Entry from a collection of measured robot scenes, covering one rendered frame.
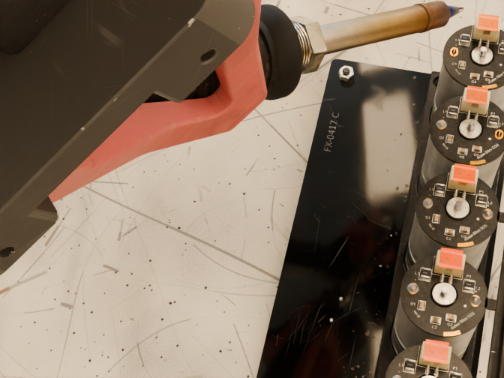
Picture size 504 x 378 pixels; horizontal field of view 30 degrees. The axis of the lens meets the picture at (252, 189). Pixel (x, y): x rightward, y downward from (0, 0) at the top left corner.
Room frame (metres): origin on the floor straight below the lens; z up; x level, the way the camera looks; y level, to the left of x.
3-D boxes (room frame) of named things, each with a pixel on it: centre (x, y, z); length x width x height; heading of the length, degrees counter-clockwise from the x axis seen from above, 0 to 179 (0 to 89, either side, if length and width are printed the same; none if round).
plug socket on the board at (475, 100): (0.15, -0.07, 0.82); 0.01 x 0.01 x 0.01; 69
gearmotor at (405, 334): (0.09, -0.05, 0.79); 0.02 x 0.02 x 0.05
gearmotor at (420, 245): (0.11, -0.06, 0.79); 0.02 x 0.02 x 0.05
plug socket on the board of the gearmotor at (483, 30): (0.17, -0.08, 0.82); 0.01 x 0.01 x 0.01; 69
